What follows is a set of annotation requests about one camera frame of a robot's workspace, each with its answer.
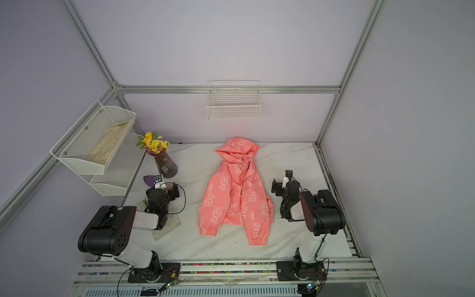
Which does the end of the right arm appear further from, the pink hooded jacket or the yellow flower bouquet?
the yellow flower bouquet

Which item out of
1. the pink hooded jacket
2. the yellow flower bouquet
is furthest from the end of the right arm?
the yellow flower bouquet

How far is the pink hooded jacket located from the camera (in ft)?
2.78
